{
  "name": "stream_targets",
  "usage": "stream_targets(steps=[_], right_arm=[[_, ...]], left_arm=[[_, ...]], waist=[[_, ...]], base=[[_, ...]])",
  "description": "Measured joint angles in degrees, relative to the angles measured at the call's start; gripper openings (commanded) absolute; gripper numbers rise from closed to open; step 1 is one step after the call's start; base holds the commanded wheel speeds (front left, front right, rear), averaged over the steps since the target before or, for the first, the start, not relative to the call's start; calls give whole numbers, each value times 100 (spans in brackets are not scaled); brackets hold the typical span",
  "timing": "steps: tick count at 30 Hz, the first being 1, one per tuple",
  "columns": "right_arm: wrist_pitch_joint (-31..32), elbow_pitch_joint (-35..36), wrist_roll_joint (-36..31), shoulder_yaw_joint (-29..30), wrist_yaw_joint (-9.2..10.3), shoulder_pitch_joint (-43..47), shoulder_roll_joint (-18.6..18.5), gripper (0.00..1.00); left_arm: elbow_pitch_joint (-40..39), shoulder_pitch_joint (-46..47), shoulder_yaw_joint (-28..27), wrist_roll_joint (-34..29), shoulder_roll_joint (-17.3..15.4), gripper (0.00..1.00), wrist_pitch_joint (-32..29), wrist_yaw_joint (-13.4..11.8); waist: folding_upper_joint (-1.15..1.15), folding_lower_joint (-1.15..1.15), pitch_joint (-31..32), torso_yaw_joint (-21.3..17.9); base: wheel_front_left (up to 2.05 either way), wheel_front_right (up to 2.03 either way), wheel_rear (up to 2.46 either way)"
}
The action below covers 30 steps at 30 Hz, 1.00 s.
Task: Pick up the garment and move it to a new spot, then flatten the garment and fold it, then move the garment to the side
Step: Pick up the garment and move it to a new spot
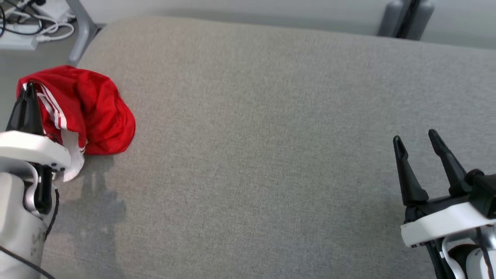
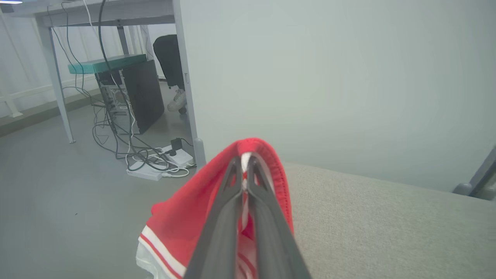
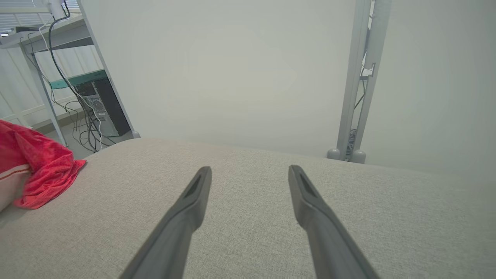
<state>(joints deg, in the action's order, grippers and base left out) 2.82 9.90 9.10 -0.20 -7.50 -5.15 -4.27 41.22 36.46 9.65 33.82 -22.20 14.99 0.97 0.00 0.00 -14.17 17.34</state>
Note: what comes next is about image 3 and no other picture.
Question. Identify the green shelf board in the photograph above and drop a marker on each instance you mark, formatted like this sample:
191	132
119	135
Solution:
77	80

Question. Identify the grey metal partition joint post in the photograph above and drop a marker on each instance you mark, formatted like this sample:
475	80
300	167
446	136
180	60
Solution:
356	97

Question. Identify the white monitor stand pole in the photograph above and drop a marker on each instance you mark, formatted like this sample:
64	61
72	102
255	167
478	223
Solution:
56	8

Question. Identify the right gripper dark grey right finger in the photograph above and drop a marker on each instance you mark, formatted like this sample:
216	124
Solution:
325	240

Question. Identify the red mesh garment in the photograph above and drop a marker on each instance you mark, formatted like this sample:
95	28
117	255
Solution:
46	170

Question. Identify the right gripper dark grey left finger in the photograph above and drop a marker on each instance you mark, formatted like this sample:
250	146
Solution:
176	232

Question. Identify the grey white desk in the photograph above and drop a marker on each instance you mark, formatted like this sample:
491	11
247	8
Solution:
58	37

